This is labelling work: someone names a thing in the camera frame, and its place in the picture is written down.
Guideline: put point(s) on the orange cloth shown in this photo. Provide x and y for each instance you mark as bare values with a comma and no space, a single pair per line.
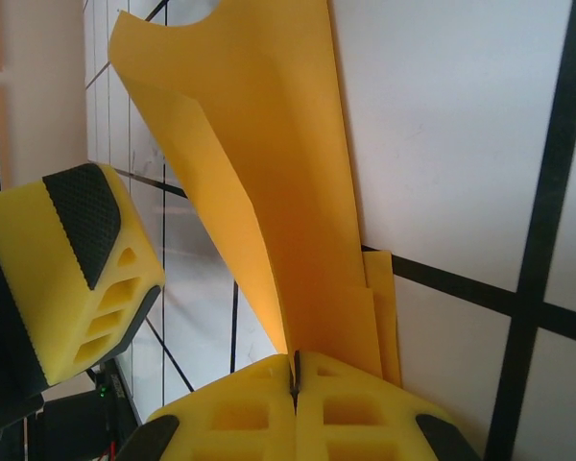
288,192

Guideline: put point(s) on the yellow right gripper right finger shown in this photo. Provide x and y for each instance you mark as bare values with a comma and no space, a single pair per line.
365,422

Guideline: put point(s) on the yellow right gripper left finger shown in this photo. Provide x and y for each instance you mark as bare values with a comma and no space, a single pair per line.
235,422

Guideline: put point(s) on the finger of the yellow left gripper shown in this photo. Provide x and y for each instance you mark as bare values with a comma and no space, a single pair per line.
38,269

